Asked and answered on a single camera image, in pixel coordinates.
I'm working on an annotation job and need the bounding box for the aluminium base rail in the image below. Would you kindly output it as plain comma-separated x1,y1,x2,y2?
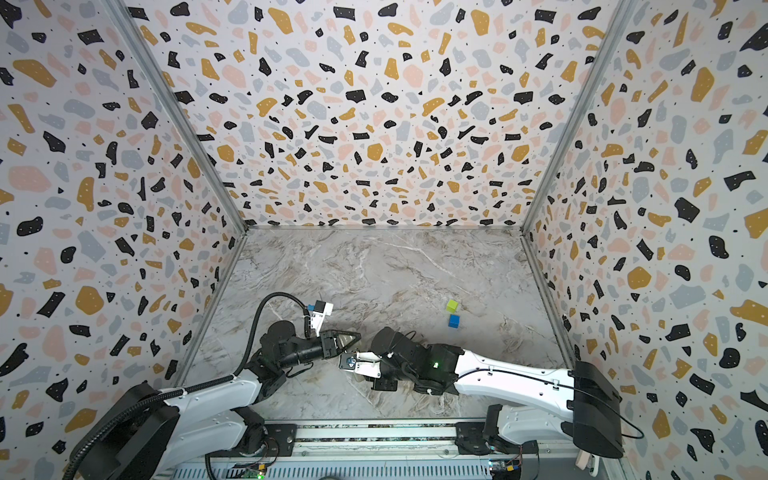
163,419,631,479

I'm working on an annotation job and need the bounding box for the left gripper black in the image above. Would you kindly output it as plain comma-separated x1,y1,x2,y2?
277,331,359,372

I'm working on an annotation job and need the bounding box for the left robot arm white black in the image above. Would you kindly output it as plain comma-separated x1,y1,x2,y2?
63,321,361,479

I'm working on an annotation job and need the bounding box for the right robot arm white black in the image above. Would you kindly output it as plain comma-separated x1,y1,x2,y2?
340,327,624,459

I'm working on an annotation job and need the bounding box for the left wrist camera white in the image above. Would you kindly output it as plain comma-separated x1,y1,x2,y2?
308,300,334,335

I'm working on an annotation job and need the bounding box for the white remote control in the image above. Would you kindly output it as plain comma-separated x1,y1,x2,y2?
339,351,357,371

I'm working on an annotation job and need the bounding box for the black corrugated cable conduit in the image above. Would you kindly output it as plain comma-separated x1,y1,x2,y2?
62,292,313,480

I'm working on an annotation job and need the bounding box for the white handle object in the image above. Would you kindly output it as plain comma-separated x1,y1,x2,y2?
575,451,601,478

